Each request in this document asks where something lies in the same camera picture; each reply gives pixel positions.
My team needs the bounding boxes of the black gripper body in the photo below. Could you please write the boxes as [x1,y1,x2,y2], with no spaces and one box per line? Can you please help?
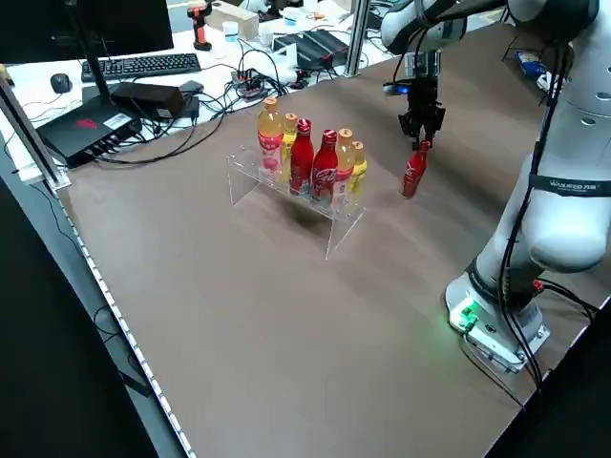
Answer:
[409,74,442,116]

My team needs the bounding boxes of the red cola bottle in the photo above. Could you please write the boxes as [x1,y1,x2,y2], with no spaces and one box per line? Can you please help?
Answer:
[289,118,315,197]
[401,139,431,198]
[311,129,341,202]

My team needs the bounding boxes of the clear acrylic stepped shelf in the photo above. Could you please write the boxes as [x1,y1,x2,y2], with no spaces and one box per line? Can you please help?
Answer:
[226,145,368,261]

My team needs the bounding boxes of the yellow label drink bottle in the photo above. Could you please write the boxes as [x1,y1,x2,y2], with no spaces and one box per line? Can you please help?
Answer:
[349,140,369,195]
[282,113,301,185]

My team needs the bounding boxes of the orange tea bottle red label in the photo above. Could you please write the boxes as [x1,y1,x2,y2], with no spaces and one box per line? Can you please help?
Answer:
[256,96,286,173]
[335,128,358,206]

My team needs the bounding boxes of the black flat power unit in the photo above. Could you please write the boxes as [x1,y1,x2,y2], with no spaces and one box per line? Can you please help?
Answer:
[272,29,349,69]

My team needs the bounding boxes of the black hub with plugs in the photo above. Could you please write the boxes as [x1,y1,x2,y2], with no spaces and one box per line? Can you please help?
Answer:
[231,68,268,100]

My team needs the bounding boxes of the light wooden box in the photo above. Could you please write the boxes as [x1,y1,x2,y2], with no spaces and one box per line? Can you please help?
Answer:
[208,1,260,42]

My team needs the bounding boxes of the red and black drill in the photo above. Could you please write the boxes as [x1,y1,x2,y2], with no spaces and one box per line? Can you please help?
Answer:
[185,4,215,52]

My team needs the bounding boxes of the black power adapter brick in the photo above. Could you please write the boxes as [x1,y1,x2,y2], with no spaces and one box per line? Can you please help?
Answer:
[110,81,185,120]

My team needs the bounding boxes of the black keyboard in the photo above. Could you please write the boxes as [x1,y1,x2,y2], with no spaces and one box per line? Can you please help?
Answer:
[79,52,202,84]

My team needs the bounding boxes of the black monitor stand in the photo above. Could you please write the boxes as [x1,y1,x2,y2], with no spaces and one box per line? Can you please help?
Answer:
[66,47,123,114]

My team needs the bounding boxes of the black device box red logo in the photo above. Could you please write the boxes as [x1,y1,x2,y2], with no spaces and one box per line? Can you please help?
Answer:
[36,102,144,169]

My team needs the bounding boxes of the black computer monitor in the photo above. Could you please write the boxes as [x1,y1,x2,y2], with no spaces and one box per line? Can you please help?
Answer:
[0,0,176,64]

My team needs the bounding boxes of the aluminium profile post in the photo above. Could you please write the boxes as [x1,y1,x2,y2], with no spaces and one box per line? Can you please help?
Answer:
[346,0,371,77]

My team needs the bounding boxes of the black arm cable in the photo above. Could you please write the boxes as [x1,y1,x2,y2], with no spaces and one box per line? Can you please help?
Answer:
[495,40,577,306]

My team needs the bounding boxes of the black base cable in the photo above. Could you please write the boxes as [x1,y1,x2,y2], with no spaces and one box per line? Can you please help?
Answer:
[534,280,611,317]

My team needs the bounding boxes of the aluminium frame strut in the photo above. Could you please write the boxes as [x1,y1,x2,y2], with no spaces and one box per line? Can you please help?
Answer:
[0,61,73,192]

